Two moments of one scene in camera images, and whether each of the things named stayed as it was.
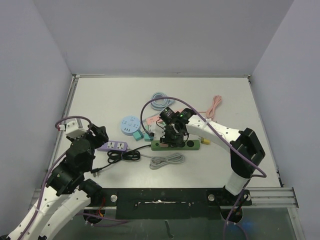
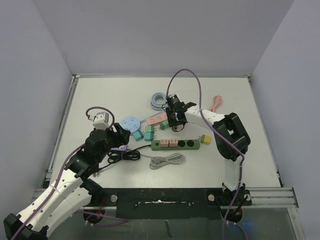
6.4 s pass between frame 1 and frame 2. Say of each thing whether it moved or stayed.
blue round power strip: stayed
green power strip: stayed
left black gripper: moved
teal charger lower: stayed
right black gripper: moved
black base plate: stayed
